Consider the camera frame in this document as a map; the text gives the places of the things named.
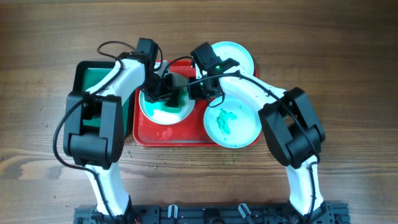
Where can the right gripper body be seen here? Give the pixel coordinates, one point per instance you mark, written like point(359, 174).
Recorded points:
point(199, 89)

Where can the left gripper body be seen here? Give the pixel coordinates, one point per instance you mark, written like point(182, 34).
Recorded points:
point(159, 88)

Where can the green sponge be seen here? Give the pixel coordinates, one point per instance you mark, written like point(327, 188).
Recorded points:
point(173, 101)

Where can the white plate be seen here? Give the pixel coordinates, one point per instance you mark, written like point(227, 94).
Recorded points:
point(160, 113)

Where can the light blue plate top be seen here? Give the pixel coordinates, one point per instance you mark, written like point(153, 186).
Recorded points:
point(227, 49)

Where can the light blue plate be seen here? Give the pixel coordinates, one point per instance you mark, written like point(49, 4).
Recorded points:
point(227, 49)
point(231, 123)

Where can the light blue plate bottom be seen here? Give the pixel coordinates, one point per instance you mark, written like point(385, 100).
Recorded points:
point(231, 123)

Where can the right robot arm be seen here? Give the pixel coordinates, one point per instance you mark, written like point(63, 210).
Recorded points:
point(291, 128)

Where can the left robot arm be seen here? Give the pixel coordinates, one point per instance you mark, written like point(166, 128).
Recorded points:
point(93, 125)

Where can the red plastic tray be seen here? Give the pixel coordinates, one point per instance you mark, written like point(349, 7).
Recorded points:
point(190, 132)

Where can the black tray with green water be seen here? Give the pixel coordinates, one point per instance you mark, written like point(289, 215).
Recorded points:
point(89, 73)

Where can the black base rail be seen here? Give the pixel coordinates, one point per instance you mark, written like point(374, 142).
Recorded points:
point(269, 213)

